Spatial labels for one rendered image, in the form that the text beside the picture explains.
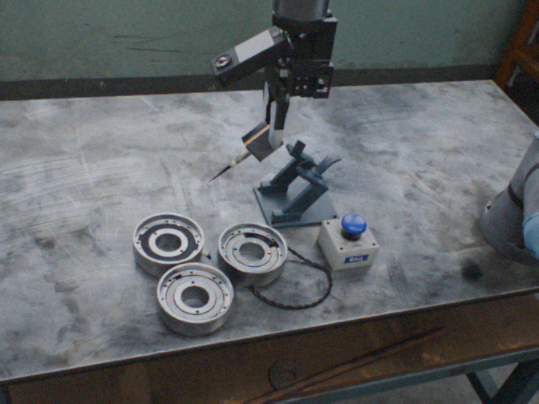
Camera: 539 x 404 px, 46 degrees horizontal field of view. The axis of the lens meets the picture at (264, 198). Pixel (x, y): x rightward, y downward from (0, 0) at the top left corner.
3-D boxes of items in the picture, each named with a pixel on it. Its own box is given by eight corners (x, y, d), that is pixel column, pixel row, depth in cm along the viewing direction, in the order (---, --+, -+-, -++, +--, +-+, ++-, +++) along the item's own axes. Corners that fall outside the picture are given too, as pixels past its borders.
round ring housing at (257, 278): (233, 299, 93) (237, 280, 90) (204, 249, 100) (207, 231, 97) (295, 279, 98) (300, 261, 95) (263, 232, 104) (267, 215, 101)
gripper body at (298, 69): (328, 103, 92) (342, 26, 85) (270, 106, 90) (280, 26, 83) (313, 77, 98) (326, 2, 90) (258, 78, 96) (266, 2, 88)
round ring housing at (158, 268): (124, 275, 93) (124, 256, 91) (141, 225, 101) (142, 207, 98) (195, 287, 94) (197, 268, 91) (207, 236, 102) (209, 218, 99)
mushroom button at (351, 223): (341, 252, 100) (348, 231, 97) (331, 235, 103) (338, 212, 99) (363, 250, 101) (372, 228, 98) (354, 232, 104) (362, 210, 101)
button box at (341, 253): (332, 272, 100) (339, 251, 97) (316, 240, 105) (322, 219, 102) (378, 265, 103) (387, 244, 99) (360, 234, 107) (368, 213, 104)
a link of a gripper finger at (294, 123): (309, 156, 97) (316, 101, 92) (271, 159, 96) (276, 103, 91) (303, 147, 100) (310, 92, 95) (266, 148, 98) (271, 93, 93)
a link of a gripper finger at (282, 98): (286, 134, 92) (292, 77, 88) (276, 135, 92) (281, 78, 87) (278, 119, 96) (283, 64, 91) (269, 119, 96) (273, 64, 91)
